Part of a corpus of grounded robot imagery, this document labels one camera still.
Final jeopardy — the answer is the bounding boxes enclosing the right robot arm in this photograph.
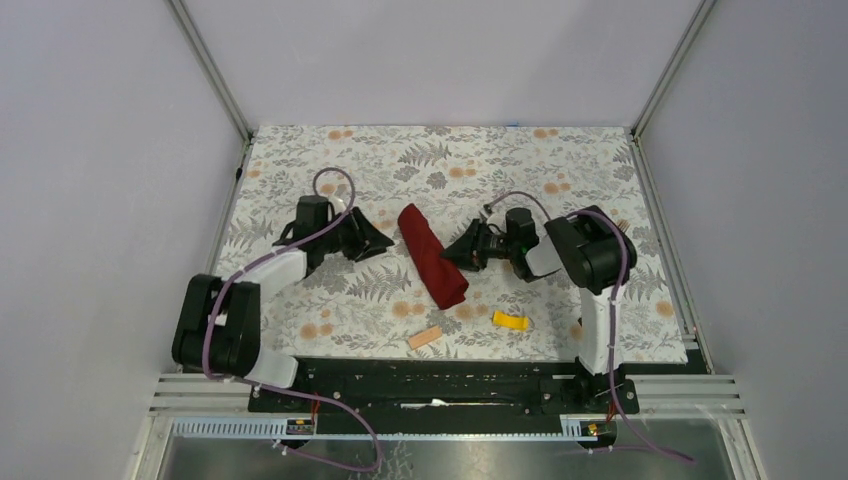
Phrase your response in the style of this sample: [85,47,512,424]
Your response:
[441,205,638,412]

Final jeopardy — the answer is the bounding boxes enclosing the floral patterned table mat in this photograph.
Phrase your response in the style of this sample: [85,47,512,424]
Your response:
[215,125,686,363]

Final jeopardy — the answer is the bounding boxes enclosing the light wooden block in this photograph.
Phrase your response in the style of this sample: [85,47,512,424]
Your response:
[407,326,443,350]

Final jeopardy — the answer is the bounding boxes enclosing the yellow block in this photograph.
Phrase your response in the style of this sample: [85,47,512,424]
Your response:
[492,311,530,331]

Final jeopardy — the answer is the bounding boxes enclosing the dark red cloth napkin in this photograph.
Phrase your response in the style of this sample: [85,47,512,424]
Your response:
[398,204,469,310]

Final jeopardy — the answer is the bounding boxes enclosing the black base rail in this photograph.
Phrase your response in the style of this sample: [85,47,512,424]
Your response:
[248,357,640,435]

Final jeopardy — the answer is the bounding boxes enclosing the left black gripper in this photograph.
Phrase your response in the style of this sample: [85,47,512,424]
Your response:
[317,206,394,261]

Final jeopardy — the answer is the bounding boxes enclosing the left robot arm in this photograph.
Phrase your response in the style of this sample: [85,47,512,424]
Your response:
[171,195,394,411]

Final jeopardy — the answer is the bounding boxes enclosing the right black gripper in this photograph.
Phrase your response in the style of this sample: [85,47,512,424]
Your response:
[439,218,517,272]

